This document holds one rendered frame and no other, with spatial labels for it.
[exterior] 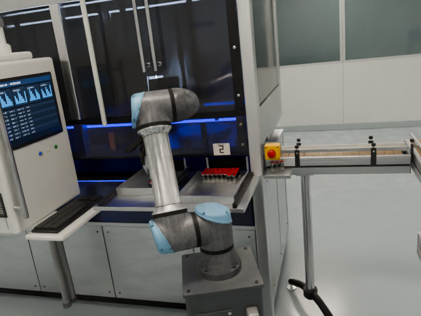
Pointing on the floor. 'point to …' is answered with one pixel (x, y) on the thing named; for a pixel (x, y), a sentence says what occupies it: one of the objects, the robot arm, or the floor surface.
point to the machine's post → (255, 148)
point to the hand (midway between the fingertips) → (147, 170)
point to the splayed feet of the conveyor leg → (309, 294)
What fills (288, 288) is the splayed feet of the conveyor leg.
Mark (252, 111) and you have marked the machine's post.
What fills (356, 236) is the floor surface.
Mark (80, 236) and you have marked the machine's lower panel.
